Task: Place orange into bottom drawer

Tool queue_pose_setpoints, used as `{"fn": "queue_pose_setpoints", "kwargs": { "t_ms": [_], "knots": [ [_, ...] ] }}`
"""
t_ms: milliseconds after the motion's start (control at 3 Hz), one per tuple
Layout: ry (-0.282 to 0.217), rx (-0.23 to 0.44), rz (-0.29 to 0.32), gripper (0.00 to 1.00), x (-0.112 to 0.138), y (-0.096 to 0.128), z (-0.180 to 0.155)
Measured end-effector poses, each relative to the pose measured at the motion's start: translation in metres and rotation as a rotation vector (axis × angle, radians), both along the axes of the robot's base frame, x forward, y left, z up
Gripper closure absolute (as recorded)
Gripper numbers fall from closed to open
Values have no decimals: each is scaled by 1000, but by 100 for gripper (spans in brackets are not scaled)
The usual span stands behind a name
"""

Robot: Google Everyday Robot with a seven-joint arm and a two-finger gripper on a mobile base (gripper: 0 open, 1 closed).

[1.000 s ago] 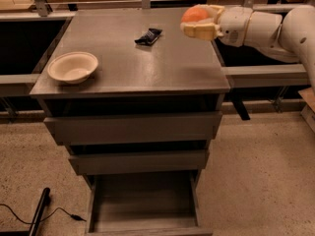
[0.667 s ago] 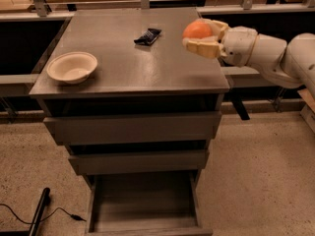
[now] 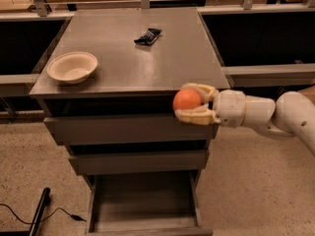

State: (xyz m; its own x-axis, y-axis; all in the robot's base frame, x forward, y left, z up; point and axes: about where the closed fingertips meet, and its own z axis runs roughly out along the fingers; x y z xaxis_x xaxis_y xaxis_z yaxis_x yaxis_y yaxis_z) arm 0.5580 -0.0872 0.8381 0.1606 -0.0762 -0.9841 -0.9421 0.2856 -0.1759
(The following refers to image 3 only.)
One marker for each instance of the orange fruit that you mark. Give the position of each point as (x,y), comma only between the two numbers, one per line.
(186,98)

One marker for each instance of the grey middle drawer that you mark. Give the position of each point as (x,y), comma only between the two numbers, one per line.
(139,162)

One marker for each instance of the black snack packet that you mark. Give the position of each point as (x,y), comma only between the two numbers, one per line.
(149,37)

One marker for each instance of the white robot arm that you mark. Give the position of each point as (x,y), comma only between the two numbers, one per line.
(291,115)

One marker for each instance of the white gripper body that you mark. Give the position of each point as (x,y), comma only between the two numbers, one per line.
(230,107)

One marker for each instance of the grey top drawer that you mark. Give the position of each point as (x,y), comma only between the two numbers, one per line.
(124,129)

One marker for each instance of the white paper bowl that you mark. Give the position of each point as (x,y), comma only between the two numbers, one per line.
(72,67)

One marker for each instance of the grey open bottom drawer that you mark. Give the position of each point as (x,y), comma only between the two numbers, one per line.
(145,204)

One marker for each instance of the grey drawer cabinet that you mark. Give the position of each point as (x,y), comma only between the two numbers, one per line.
(132,79)

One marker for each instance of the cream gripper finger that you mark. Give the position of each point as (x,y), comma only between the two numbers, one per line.
(207,93)
(202,115)

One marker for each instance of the black bar on floor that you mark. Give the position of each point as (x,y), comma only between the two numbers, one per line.
(44,201)

